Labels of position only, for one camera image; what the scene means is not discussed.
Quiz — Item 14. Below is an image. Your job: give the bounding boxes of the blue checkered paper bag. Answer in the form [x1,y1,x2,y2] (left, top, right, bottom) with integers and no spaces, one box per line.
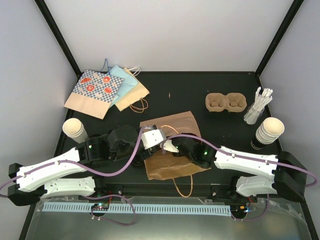
[64,69,124,120]

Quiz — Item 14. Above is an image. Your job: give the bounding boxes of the far pulp cup carrier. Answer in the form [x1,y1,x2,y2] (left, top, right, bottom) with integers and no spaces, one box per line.
[205,92,247,113]

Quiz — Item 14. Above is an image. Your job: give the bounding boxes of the right paper cup stack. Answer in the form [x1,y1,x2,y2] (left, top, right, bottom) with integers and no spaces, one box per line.
[250,117,285,150]

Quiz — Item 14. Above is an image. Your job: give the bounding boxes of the light blue cable duct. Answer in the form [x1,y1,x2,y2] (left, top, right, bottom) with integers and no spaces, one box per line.
[42,202,231,217]

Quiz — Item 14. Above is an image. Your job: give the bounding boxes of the white straws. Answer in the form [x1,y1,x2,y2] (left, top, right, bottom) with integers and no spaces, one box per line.
[243,87,273,125]

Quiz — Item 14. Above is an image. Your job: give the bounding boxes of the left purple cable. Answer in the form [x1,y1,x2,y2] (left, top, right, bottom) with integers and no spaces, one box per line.
[0,126,153,200]

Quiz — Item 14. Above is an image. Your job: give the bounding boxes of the tan paper bag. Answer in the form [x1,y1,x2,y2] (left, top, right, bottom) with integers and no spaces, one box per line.
[115,67,150,114]

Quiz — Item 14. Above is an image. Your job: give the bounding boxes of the black frame post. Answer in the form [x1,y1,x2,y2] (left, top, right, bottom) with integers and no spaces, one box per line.
[255,0,304,77]
[34,0,82,79]

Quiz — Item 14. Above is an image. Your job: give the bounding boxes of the left paper cup stack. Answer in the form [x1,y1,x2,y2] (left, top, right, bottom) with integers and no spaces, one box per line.
[62,118,88,144]

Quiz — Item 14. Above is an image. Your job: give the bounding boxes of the front purple cable loop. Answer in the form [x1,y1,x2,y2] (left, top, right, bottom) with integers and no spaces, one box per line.
[89,194,137,226]

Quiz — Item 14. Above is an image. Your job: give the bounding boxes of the brown paper bag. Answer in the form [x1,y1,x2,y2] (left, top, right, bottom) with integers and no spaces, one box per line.
[139,111,213,198]

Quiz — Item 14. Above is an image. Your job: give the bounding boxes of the black lid stack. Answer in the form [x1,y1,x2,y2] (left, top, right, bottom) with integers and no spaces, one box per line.
[131,159,145,168]

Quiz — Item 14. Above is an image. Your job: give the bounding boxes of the paper cup stack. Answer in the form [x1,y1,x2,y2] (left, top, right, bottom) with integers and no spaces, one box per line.
[250,117,285,150]
[62,118,88,144]

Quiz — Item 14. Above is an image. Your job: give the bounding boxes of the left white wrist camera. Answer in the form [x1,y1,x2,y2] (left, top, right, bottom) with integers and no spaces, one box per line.
[141,129,167,150]

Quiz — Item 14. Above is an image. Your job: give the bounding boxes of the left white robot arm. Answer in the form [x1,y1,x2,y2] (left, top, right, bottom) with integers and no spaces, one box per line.
[5,125,166,206]

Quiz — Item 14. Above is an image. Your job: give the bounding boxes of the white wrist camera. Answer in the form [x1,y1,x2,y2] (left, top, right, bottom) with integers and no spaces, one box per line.
[161,139,179,153]
[141,129,167,150]

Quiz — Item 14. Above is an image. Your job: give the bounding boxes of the left black frame post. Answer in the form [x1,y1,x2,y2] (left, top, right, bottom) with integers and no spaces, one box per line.
[34,0,82,79]

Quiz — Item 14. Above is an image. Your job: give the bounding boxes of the small circuit board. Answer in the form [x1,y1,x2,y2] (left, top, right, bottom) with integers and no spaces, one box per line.
[91,203,110,211]

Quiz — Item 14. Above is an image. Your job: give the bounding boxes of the light blue paper bag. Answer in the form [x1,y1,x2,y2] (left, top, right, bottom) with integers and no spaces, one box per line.
[100,58,138,106]

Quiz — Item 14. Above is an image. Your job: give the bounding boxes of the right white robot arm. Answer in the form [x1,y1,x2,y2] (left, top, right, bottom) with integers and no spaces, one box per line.
[163,134,307,203]

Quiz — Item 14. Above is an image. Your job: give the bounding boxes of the right black frame post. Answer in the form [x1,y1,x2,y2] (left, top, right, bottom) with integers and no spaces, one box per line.
[255,0,304,77]

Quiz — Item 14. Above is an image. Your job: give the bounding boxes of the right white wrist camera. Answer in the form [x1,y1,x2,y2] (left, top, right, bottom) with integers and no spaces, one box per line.
[161,139,179,153]

